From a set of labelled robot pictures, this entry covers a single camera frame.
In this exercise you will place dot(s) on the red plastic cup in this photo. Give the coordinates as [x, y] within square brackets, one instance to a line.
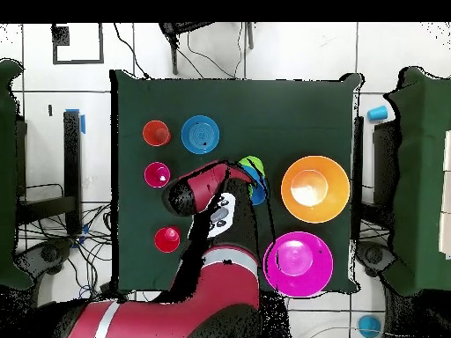
[164, 243]

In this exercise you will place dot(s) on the orange plastic cup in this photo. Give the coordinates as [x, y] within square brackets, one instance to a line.
[151, 130]

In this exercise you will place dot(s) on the small ringed blue bowl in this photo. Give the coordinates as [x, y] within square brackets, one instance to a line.
[197, 135]

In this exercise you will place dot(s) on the white box stack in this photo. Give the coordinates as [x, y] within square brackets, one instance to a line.
[446, 193]

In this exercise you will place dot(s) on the large yellow-orange plastic bowl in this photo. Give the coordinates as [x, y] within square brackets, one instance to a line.
[315, 204]

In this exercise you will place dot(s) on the large smooth blue bowl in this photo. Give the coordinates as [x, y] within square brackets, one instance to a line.
[260, 192]

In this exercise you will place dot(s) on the black table frame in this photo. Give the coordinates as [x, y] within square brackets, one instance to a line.
[72, 158]
[384, 158]

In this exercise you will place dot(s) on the blue plastic cup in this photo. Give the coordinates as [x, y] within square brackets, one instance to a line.
[369, 325]
[377, 113]

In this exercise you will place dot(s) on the green cloth side table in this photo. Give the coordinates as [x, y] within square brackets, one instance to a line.
[419, 176]
[8, 176]

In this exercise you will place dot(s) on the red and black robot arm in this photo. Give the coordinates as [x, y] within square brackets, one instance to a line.
[218, 292]

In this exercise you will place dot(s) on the black camera tripod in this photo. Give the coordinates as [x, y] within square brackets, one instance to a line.
[173, 52]

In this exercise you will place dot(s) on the large pink plastic bowl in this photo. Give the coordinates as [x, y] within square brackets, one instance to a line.
[299, 264]

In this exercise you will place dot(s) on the magenta plastic cup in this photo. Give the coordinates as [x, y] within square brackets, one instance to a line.
[153, 172]

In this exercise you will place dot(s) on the dark green tablecloth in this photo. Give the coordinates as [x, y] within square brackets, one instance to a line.
[246, 98]

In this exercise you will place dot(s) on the small green plastic bowl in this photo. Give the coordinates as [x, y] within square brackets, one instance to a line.
[253, 162]

